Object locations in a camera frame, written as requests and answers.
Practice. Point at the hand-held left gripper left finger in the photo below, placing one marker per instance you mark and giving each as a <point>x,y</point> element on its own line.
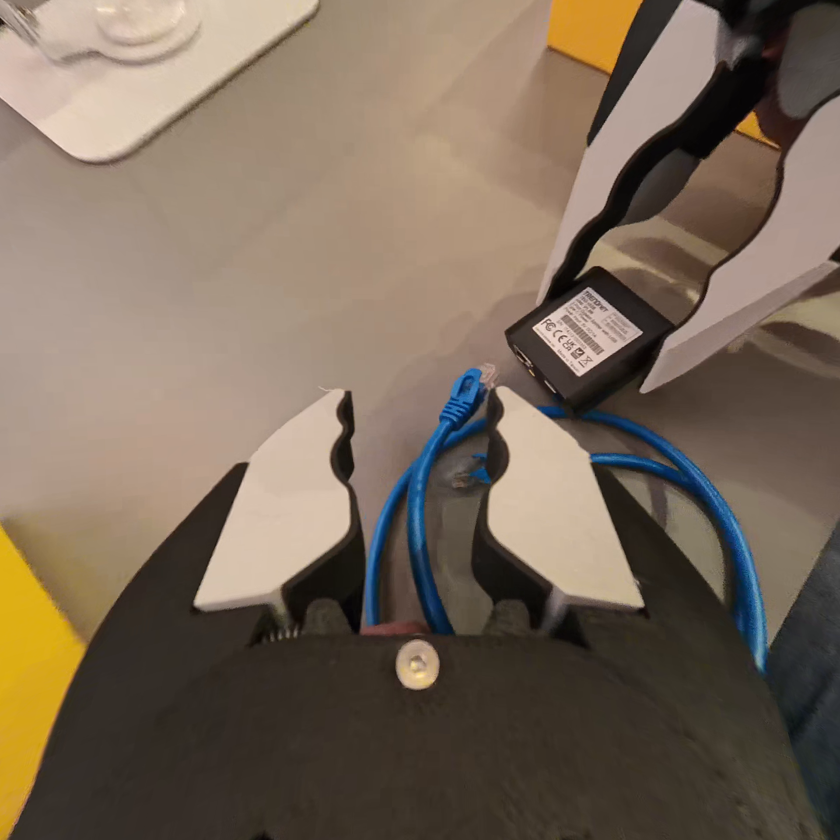
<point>282,518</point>

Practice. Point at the yellow plastic bin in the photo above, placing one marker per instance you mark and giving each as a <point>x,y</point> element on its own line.
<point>584,33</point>
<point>26,656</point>

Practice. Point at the person's leg in jeans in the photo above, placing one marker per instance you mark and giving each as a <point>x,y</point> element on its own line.
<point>814,656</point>

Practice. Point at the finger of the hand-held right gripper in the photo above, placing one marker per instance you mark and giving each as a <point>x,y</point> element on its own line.
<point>794,249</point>
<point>643,98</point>

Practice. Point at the black ethernet splitter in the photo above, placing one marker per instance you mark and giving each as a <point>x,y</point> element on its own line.
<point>590,328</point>

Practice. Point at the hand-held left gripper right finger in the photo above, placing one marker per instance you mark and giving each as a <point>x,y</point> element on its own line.
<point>558,518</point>

